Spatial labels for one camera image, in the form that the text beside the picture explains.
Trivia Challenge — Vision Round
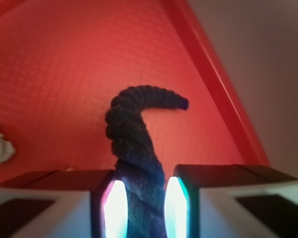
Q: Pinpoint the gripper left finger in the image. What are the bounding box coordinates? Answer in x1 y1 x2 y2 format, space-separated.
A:
0 170 127 238

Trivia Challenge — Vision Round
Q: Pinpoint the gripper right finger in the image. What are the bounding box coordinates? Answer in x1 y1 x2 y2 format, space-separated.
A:
164 164 298 238

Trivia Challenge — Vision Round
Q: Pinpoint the dark blue twisted rope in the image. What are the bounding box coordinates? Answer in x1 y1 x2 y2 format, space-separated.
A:
104 85 190 238

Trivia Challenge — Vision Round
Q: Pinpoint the red plastic tray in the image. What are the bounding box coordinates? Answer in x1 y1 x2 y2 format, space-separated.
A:
0 0 270 182

